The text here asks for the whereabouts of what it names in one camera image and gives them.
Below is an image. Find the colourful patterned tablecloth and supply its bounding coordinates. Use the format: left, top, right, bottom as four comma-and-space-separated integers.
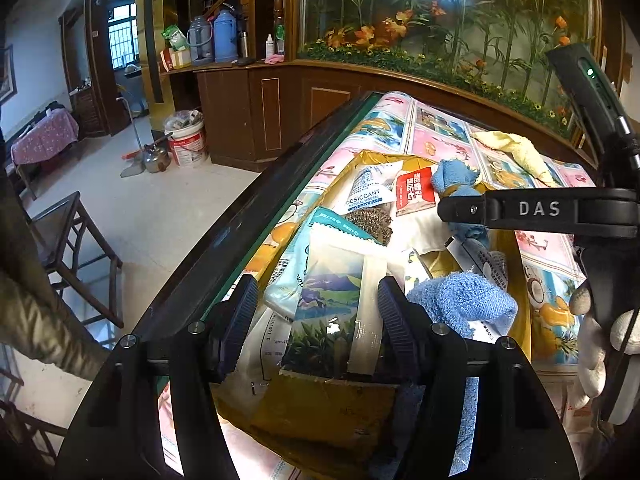
219, 90, 601, 480

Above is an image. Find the grey thermos jug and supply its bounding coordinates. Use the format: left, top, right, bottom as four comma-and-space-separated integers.
186, 15, 214, 64

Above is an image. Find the blue thermos jug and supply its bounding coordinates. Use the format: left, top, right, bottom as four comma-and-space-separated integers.
213, 9, 238, 63

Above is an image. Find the landscape print wipes pack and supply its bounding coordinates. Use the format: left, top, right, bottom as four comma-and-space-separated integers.
282, 223, 387, 379

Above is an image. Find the white plastic bucket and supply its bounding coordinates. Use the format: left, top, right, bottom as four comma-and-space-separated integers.
164, 110, 207, 168

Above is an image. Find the dark wooden cabinet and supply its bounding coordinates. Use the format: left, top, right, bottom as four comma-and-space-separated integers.
149, 60, 596, 172

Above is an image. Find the yellow cardboard box tray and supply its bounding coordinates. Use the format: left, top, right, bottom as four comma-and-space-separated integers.
213, 148, 532, 478

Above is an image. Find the white desiccant packet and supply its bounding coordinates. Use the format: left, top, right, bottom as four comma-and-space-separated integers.
324, 160, 404, 214

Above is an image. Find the white gloved right hand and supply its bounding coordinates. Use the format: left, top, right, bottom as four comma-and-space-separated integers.
568, 281, 639, 426

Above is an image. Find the pale yellow cloth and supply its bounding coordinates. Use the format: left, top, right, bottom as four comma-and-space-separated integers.
471, 131, 559, 188

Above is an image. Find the blue monster tissue pack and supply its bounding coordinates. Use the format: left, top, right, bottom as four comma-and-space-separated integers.
264, 207, 381, 322

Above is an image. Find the metal kettle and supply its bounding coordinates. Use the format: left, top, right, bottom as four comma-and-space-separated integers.
141, 134, 171, 174

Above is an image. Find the red white wet wipes pack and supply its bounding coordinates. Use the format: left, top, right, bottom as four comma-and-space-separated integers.
395, 167, 436, 216

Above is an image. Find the dark wooden chair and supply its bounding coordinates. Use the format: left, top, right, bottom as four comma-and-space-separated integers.
26, 191, 124, 328

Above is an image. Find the flower mural glass panel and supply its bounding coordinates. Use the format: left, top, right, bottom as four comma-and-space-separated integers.
299, 0, 601, 138

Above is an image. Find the blue plush toy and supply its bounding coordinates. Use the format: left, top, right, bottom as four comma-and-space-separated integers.
432, 159, 489, 248

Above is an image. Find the table with pink cloth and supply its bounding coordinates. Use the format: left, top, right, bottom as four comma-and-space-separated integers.
11, 108, 79, 200

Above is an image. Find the blue towel cloth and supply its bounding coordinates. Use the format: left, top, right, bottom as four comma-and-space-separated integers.
408, 272, 518, 476

